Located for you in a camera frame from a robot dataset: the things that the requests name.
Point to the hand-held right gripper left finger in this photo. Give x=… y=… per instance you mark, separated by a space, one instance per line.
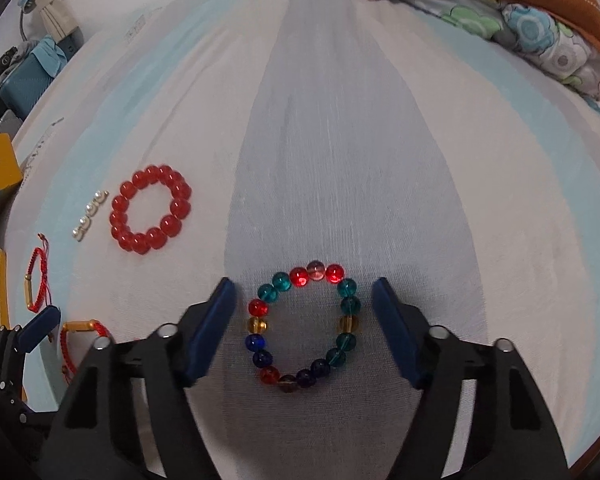
x=215 y=330

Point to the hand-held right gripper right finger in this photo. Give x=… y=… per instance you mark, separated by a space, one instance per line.
x=395 y=335

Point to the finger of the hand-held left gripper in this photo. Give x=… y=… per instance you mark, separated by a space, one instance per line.
x=40 y=329

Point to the blue suitcase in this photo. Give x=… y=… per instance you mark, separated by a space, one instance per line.
x=25 y=87

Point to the black headset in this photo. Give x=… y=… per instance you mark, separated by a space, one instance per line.
x=5 y=62

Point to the light blue cloth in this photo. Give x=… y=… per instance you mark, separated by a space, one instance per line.
x=47 y=52

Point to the beige curtain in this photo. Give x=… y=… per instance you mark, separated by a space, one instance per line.
x=60 y=17

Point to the blue desk lamp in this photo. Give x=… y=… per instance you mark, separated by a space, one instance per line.
x=27 y=5

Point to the floral blanket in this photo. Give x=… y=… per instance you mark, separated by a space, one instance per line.
x=530 y=25

